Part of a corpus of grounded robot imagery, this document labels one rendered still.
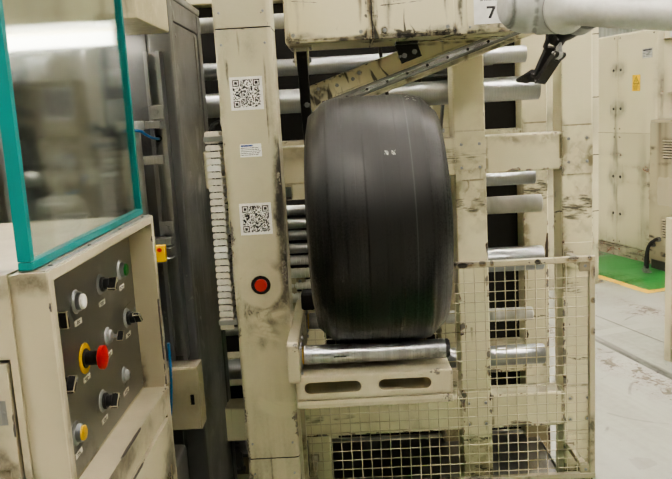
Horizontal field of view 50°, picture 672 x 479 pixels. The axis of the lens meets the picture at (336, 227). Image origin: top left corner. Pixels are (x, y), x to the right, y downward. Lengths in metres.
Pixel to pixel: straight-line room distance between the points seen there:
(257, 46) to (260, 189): 0.32
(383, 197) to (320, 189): 0.13
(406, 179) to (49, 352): 0.79
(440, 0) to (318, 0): 0.31
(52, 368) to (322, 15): 1.21
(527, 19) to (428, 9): 0.60
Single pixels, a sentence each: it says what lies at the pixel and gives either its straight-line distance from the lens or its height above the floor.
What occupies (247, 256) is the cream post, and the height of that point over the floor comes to 1.13.
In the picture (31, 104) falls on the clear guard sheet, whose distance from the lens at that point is 1.11.
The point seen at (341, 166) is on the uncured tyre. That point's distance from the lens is 1.51.
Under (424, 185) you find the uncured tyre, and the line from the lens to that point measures 1.51.
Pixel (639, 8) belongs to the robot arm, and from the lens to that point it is 1.34.
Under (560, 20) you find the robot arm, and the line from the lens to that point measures 1.41.
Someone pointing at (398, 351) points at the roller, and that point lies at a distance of 1.70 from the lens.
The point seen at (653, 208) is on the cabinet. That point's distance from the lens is 6.61.
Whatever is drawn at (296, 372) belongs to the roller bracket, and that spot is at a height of 0.88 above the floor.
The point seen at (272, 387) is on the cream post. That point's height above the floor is 0.80.
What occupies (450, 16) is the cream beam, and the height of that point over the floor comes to 1.68.
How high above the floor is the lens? 1.46
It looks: 9 degrees down
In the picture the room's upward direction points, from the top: 3 degrees counter-clockwise
